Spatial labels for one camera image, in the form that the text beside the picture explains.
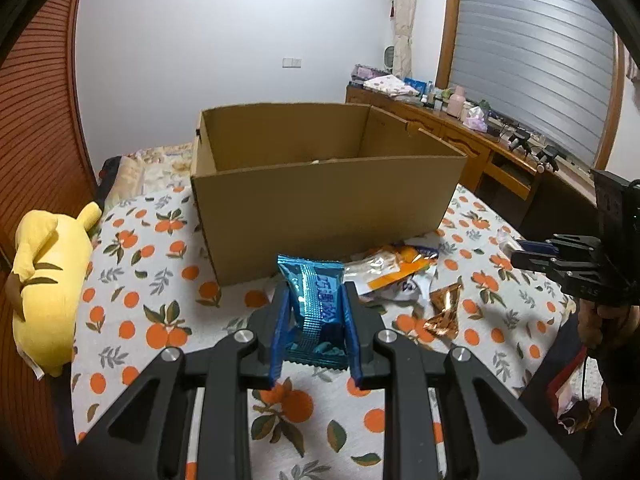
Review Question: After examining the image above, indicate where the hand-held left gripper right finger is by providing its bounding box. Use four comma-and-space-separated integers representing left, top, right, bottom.
343, 281, 583, 480

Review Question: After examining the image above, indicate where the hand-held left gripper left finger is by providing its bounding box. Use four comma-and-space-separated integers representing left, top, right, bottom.
75, 284, 292, 480

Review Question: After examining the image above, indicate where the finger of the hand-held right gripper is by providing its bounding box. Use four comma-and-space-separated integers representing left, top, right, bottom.
510, 251, 572, 283
517, 233, 601, 257

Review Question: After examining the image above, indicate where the small clear snack packet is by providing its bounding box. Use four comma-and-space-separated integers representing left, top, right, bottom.
497, 227, 526, 256

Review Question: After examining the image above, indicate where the blue foil snack packet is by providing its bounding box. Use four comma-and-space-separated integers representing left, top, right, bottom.
276, 254, 348, 372

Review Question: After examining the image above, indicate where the brown cardboard box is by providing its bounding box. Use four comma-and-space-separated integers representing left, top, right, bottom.
190, 102, 468, 288

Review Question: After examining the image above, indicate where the person's right hand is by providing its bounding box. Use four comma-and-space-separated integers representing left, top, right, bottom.
577, 302, 640, 361

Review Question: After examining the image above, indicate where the white purple print packet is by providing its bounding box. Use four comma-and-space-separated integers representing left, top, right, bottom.
380, 265, 438, 308

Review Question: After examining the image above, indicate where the orange white snack packet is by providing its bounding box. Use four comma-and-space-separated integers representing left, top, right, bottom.
345, 242, 441, 296

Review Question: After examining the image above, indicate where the brown gold snack packet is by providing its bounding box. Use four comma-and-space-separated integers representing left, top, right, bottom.
424, 282, 463, 341

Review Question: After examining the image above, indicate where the wooden desk with clutter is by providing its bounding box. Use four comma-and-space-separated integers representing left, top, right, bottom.
346, 85, 601, 221

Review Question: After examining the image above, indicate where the red white bag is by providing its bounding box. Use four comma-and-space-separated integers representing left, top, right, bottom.
547, 360, 608, 431

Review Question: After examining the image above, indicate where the purple tissue pack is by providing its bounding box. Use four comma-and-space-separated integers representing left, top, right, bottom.
461, 102, 488, 133

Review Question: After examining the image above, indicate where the orange fruit print bedsheet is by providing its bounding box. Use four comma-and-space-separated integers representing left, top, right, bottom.
70, 182, 576, 480

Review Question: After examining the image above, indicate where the grey window blind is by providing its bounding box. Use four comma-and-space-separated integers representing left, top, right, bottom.
447, 0, 616, 171

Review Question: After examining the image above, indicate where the folded floral cloth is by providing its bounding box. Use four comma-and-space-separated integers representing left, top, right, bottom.
362, 74, 418, 97

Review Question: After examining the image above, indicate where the floral quilt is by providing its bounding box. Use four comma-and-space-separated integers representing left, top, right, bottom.
97, 142, 201, 201

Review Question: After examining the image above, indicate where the yellow plush toy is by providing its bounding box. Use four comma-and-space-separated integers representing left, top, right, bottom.
6, 201, 102, 378

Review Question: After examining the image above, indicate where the floral curtain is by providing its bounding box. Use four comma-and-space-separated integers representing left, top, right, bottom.
390, 0, 418, 78

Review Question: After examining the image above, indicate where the red-brown slatted wardrobe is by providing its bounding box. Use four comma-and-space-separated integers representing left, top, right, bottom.
0, 0, 98, 411

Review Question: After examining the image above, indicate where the thin white cable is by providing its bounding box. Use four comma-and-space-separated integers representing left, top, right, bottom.
580, 345, 626, 436

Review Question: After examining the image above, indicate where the wooden window frame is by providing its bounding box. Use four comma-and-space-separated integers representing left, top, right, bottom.
435, 0, 626, 171

